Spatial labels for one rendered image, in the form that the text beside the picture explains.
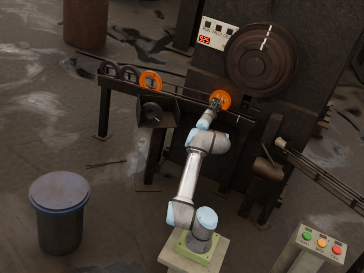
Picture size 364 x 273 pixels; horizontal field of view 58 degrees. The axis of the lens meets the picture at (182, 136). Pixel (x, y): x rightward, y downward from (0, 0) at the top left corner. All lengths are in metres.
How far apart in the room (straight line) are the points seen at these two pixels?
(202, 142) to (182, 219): 0.41
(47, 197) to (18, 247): 0.46
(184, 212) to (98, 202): 0.91
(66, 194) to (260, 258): 1.33
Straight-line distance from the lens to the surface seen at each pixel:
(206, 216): 1.72
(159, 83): 2.50
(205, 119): 2.12
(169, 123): 2.25
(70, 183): 1.98
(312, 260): 1.91
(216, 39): 2.36
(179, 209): 1.71
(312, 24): 2.24
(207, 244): 1.83
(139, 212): 2.43
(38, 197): 1.92
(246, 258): 2.40
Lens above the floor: 1.81
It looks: 34 degrees down
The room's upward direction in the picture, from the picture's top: 14 degrees clockwise
